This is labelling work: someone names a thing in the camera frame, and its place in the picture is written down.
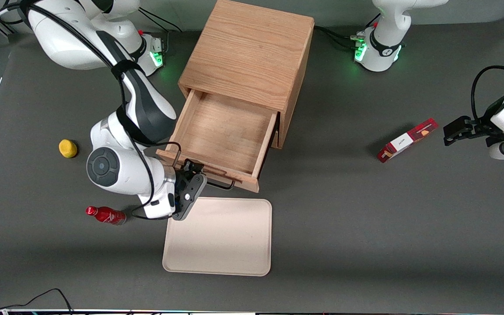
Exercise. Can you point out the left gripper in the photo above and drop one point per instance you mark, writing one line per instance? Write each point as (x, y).
(478, 129)

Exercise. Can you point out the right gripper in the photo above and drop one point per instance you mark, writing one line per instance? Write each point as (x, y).
(182, 176)

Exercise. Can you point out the light wooden drawer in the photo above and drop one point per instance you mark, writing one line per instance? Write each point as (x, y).
(221, 131)

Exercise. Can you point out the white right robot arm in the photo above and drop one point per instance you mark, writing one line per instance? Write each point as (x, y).
(116, 170)

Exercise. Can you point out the wooden drawer cabinet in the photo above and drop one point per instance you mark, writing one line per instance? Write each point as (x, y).
(247, 48)

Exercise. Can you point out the red snack box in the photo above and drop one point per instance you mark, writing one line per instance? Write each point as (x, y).
(407, 141)

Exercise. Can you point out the beige rectangular plastic tray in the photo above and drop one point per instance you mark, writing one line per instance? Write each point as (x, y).
(217, 238)

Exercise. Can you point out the red bottle with red cap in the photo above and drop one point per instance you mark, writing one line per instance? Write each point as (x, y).
(107, 215)

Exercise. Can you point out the yellow toy lemon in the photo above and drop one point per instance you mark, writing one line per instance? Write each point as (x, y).
(68, 148)

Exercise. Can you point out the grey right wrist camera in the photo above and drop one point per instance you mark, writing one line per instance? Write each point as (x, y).
(189, 197)

